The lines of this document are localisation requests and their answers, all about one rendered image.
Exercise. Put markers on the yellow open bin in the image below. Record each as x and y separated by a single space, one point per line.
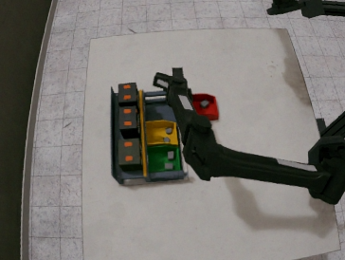
156 132

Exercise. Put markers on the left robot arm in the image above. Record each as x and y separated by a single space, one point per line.
209 159

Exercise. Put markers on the dark blue-grey shelf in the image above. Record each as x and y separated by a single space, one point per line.
153 110

